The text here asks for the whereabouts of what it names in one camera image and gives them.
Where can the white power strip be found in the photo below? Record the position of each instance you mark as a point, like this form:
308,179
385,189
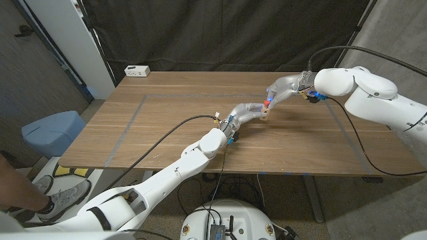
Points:
136,70

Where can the white table leg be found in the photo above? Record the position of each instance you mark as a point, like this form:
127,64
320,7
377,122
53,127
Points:
146,176

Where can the black backdrop curtain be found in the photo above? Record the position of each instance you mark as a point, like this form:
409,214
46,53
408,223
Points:
227,33

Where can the large wooden board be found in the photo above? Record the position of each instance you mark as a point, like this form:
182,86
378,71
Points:
166,95

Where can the wooden block with holes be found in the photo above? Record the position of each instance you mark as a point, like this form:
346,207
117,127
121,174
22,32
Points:
264,115

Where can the grey sneaker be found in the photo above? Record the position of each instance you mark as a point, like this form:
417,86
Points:
41,185
66,198

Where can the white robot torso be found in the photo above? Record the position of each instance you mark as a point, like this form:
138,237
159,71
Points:
230,213

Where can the person's leg and shoe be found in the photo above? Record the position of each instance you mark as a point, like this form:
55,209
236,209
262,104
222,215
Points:
96,176

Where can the bare person leg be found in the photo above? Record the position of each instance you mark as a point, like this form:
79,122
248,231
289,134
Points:
16,195

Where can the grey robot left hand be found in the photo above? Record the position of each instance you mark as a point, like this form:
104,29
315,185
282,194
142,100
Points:
240,114

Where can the grey table leg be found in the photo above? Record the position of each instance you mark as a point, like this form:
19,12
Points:
313,200

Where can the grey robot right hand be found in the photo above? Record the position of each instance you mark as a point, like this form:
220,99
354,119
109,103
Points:
290,85

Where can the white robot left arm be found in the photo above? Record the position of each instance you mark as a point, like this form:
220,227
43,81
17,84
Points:
170,178

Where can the black backdrop stand pole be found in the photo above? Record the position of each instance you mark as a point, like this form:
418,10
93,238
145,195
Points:
96,43
353,33

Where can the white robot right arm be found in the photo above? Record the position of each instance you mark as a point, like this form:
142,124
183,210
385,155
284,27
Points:
370,96

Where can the light blue stool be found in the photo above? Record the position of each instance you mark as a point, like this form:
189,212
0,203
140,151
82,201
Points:
53,133

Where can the grey box on torso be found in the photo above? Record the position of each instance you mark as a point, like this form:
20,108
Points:
217,232

